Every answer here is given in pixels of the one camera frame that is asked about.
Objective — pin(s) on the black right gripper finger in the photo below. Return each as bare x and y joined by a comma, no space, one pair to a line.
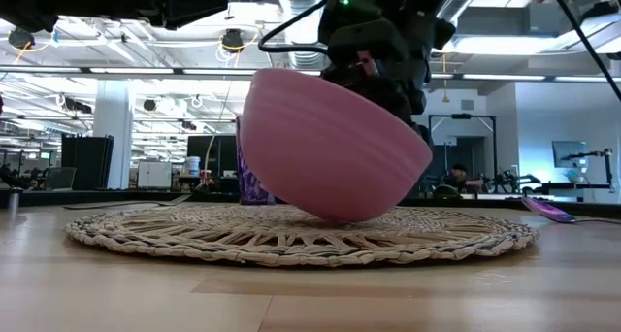
423,134

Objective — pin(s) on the pink plastic bowl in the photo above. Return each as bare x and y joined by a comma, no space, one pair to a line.
330,147

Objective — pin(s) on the purple patterned plastic cup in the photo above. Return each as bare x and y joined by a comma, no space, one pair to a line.
252,186

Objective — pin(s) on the black background robot arm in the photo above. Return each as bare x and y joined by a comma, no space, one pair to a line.
607,167

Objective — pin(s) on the person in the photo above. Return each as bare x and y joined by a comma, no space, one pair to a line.
458,179

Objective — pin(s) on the black background equipment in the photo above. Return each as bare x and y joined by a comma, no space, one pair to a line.
514,181

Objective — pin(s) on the black partition panel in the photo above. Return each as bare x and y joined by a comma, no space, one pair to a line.
223,155

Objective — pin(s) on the white plastic bucket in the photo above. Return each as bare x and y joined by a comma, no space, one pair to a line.
193,166

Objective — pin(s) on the round woven straw placemat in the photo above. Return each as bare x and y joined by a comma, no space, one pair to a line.
194,235

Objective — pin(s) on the white low cabinet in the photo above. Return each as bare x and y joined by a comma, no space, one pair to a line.
154,174

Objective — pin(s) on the white building pillar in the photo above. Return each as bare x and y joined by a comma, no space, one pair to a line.
114,138

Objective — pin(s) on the black tall cabinet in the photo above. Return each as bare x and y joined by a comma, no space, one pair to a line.
87,162

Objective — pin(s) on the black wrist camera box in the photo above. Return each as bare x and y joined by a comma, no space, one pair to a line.
349,7

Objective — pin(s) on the black metal rig frame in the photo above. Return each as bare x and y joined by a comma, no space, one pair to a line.
494,147

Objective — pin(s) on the silver ceiling air duct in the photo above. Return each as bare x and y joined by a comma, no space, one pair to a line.
305,31

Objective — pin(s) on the wall monitor screen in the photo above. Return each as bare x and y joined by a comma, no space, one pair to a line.
570,152

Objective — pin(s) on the black table frame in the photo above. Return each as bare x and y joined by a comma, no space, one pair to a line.
48,197

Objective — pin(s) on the grey metal post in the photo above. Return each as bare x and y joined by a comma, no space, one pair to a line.
14,201

